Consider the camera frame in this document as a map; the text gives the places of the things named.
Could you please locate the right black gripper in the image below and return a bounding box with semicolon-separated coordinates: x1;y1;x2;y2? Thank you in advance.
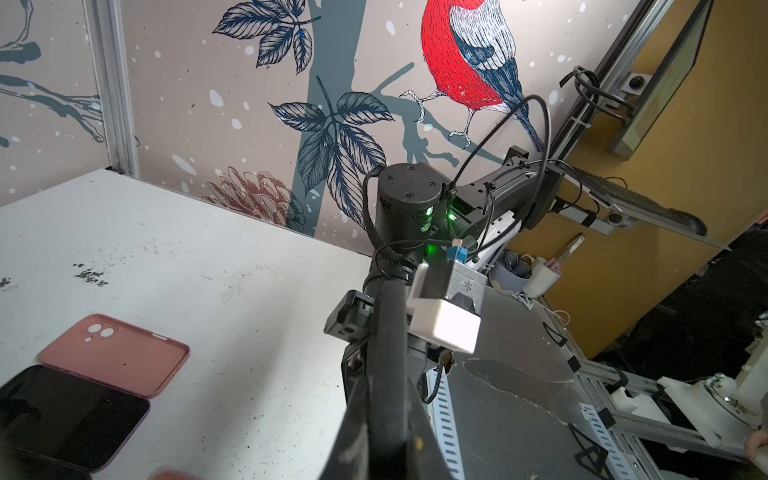
324;290;432;390

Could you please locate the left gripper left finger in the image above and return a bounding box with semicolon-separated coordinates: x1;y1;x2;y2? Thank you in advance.
319;377;370;480

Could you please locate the pink phone case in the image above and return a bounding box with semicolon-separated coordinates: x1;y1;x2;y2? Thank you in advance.
39;314;190;399

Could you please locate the black keyboard on tray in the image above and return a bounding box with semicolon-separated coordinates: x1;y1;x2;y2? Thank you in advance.
575;168;708;237

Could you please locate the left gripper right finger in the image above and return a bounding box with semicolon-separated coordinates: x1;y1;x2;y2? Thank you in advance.
407;384;453;480

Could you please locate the black bare phone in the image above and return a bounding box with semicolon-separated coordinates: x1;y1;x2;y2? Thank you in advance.
1;365;150;473

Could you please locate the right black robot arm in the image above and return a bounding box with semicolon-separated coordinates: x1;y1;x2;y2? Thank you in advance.
324;147;565;391

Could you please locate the right thin black cable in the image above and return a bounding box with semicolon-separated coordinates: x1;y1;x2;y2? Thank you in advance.
359;94;553;289

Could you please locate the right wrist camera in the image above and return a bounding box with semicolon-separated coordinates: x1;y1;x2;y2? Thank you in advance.
406;239;487;354

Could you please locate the white cup with pens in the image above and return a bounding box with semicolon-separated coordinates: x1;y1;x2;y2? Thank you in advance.
522;257;561;298

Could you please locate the wall mounted monitor screen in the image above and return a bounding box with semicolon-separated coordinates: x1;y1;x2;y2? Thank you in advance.
610;1;714;160

